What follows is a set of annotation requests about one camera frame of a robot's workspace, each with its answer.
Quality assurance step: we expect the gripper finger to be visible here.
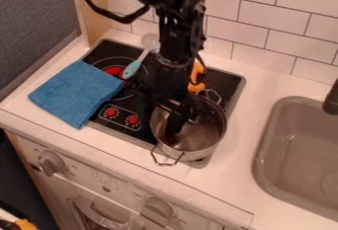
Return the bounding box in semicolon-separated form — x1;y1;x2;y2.
163;99;196;139
132;89;151;119

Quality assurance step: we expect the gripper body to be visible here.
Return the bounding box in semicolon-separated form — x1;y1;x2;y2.
135;53;202;108

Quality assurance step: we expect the silver pot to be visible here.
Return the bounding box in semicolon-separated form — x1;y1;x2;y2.
148;88;229;168

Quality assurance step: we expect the blue cloth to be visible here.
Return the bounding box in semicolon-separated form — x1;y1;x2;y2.
28;59;127;130

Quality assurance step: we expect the orange toy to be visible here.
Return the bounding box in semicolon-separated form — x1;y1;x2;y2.
186;58;210;95

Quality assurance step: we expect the toy stove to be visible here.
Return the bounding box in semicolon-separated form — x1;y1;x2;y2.
80;38;249;170

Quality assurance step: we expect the toy sink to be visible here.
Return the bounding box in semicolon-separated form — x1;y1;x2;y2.
252;95;338;222

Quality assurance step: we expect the blue handled spoon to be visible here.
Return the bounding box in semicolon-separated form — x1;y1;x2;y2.
121;32;161;80

